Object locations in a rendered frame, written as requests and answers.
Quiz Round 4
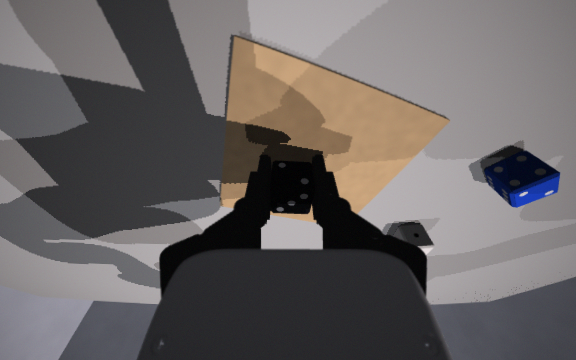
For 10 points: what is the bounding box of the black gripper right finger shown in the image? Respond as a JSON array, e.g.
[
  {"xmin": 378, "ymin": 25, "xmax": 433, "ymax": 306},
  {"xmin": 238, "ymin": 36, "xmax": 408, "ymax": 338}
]
[{"xmin": 312, "ymin": 155, "xmax": 427, "ymax": 296}]

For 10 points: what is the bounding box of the white die with black pips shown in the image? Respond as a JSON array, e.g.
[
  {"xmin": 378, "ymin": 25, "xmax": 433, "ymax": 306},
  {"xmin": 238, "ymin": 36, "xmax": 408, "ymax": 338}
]
[{"xmin": 393, "ymin": 224, "xmax": 434, "ymax": 254}]

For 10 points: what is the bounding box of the blue die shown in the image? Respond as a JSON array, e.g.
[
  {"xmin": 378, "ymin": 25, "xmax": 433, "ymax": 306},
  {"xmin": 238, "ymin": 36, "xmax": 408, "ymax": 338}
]
[{"xmin": 484, "ymin": 151, "xmax": 560, "ymax": 208}]

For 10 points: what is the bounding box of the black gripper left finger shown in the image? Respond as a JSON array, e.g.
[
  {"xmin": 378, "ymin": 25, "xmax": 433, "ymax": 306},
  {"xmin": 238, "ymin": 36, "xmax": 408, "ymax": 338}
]
[{"xmin": 159, "ymin": 155, "xmax": 272, "ymax": 297}]

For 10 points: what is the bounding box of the tan mat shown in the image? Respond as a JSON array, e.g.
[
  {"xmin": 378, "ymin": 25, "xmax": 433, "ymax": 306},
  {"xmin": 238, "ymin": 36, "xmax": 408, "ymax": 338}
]
[{"xmin": 220, "ymin": 35, "xmax": 451, "ymax": 214}]

